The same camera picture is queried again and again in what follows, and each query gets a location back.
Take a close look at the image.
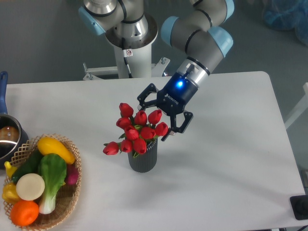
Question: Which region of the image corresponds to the yellow bell pepper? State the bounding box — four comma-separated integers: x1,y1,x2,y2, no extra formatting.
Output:
2,182,21,204

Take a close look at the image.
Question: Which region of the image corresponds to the black device at table edge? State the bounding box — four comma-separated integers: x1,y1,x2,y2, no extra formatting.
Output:
290,195,308,220

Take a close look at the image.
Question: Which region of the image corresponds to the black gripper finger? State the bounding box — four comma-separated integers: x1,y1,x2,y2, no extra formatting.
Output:
160,110,194,142
137,83,158,111

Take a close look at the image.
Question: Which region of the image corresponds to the orange fruit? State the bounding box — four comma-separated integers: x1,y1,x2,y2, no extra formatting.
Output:
10,201,39,226

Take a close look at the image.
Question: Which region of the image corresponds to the dark blue saucepan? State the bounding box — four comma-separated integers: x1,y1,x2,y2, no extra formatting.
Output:
0,71,28,169

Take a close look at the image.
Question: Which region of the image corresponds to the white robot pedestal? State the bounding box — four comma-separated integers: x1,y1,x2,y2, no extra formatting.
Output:
83,13,170,80

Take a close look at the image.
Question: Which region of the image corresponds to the green bok choy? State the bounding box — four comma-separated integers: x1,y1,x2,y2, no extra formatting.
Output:
38,154,67,215

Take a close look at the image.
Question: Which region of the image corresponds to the magenta radish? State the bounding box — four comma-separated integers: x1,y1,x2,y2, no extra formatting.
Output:
64,165,79,185

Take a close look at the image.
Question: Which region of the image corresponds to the yellow banana tip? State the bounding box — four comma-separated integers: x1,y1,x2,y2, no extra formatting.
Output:
4,161,17,178

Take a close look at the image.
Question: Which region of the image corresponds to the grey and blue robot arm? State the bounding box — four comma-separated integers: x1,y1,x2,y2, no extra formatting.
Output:
78,0,234,135

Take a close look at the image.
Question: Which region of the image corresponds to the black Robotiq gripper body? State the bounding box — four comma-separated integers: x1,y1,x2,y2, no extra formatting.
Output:
155,72,198,118

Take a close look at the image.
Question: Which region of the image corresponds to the woven wicker basket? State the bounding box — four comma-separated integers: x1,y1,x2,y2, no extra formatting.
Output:
10,134,82,231

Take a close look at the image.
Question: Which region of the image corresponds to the red tulip bouquet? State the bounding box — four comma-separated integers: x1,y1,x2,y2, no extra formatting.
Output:
103,103,168,157

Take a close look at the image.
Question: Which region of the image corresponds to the dark grey ribbed vase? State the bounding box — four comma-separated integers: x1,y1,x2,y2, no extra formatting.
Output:
128,140,158,173

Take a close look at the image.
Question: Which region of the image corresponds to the black cable on pedestal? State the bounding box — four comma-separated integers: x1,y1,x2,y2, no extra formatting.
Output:
121,37,133,78

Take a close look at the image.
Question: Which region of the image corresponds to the dark green cucumber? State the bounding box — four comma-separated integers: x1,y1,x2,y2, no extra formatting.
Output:
11,149,43,184

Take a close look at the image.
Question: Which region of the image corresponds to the white furniture frame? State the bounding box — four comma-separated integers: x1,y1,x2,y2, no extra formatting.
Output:
284,82,308,129

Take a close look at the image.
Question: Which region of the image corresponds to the blue mesh bag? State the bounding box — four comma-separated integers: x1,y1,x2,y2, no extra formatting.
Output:
262,0,308,45

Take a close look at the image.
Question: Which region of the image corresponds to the yellow squash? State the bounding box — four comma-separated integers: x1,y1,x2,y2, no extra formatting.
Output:
37,137,75,165

